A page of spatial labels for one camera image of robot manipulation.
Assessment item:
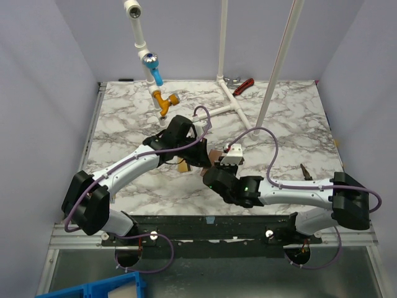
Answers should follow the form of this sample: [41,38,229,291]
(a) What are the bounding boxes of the white PVC pipe frame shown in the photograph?
[123,1,305,129]

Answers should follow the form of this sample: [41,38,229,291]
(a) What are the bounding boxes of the yellow handled pliers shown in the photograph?
[300,163,313,181]

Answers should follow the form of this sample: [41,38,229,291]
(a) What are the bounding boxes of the pink leather card holder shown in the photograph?
[200,149,223,177]

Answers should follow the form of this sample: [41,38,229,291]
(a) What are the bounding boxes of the blue valve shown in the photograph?
[142,52,163,86]

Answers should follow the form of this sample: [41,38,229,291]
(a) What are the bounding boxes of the metal clamp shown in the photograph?
[223,77,241,86]

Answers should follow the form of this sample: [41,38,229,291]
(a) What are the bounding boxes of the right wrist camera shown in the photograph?
[220,143,244,166]

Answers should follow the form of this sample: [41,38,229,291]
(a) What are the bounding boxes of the orange valve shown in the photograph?
[152,90,180,118]

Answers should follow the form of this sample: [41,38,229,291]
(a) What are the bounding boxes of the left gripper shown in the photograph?
[176,136,212,168]

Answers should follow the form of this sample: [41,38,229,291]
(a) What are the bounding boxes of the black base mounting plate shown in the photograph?
[102,214,322,258]

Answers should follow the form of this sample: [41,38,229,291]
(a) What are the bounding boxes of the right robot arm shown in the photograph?
[202,166,370,243]

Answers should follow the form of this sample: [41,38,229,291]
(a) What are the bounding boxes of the gold credit card stack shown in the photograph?
[177,161,192,173]

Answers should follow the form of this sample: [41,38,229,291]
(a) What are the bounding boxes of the blue plastic bin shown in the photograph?
[36,273,146,297]

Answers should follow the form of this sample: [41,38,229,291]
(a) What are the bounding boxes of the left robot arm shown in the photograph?
[61,115,212,245]

